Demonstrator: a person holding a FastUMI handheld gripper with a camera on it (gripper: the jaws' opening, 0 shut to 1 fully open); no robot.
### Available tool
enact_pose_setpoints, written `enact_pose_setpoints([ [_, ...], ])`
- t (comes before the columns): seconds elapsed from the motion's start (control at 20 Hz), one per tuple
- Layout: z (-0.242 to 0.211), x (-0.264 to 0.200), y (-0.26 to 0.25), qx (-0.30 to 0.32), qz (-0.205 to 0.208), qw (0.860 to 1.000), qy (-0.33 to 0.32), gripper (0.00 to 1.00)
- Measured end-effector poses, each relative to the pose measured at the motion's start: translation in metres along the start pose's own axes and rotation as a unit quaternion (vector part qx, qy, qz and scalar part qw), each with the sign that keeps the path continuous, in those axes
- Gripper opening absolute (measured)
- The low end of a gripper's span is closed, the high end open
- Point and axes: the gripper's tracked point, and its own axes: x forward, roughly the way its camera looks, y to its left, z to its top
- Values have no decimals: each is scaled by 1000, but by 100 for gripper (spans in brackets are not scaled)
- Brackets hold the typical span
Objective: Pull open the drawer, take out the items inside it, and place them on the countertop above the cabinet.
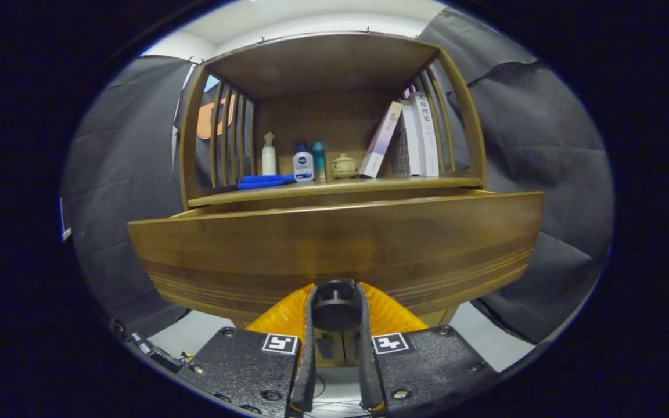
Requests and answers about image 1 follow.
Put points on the white book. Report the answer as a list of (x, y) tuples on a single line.
[(427, 136)]

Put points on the wooden cabinet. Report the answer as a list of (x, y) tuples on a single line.
[(323, 64)]

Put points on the teal bottle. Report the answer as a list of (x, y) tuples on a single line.
[(319, 161)]

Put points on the patterned book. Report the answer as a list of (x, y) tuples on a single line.
[(403, 145)]

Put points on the wooden countertop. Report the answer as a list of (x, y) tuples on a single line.
[(369, 184)]

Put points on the black round drawer knob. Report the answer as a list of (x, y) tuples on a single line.
[(336, 305)]

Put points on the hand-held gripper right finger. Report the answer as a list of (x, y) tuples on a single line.
[(367, 371)]

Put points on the white pump bottle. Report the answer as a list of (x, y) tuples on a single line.
[(269, 158)]

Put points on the white bottle with blue cap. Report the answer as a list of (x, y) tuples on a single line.
[(303, 165)]

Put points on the black device with white labels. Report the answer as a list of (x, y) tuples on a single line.
[(143, 348)]

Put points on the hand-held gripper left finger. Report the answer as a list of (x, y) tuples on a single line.
[(310, 360)]

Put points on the wooden drawer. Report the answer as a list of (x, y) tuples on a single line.
[(334, 244)]

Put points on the beige ceramic lidded bowl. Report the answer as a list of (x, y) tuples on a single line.
[(343, 165)]

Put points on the blue cloth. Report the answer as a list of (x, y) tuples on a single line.
[(265, 181)]

